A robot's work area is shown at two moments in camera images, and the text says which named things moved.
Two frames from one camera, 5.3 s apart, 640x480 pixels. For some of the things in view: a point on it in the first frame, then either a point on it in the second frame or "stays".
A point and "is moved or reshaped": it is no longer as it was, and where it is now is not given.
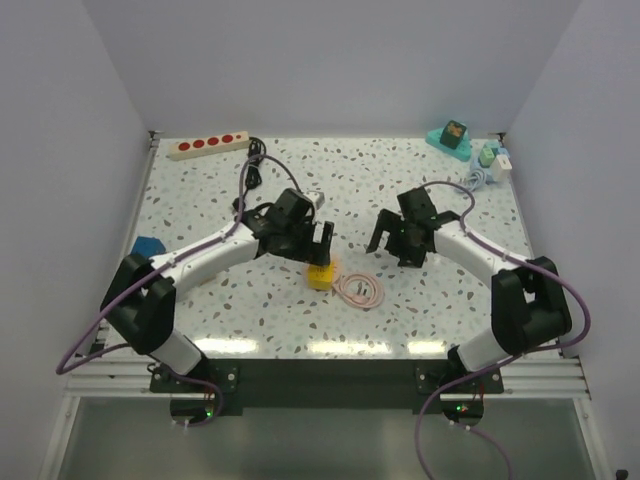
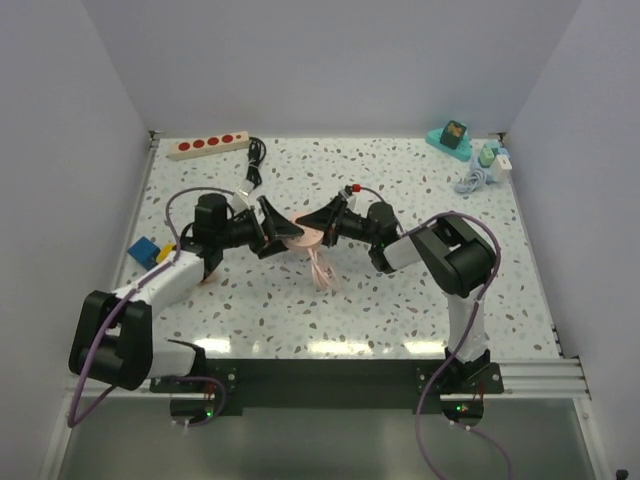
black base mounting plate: (329, 383) stays
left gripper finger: (315, 253) → (273, 247)
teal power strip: (463, 152) stays
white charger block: (501, 168) stays
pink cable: (360, 290) → (322, 273)
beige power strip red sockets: (188, 147) stays
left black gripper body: (296, 233) → (241, 231)
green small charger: (486, 156) stays
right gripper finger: (388, 221) → (327, 217)
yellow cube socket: (321, 277) is moved or reshaped
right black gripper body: (402, 241) → (352, 226)
